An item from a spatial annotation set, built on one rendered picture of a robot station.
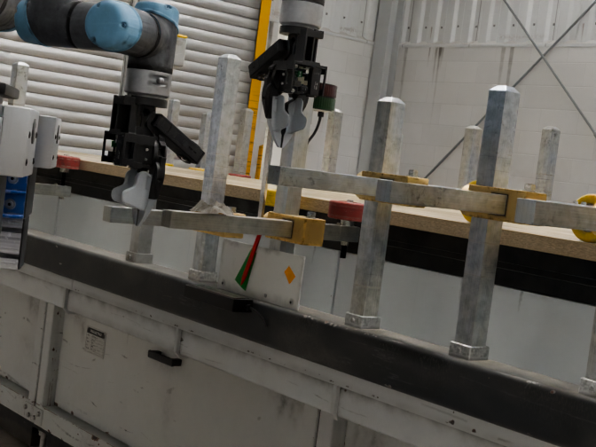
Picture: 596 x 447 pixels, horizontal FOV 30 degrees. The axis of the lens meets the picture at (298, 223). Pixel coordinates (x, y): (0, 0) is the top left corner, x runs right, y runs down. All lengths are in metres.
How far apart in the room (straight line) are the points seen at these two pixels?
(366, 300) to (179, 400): 1.01
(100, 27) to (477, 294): 0.71
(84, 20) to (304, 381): 0.78
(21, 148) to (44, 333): 1.96
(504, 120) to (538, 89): 9.37
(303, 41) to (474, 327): 0.58
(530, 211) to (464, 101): 10.38
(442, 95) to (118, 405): 9.20
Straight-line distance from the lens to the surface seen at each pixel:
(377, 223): 1.91
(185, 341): 2.40
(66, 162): 3.19
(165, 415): 2.89
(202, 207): 1.97
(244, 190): 2.56
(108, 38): 1.73
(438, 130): 11.93
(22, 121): 1.47
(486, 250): 1.74
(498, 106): 1.75
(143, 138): 1.82
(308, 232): 2.05
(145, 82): 1.83
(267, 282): 2.12
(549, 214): 1.38
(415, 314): 2.14
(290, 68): 1.94
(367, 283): 1.92
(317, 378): 2.04
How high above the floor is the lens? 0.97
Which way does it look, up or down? 3 degrees down
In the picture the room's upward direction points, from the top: 7 degrees clockwise
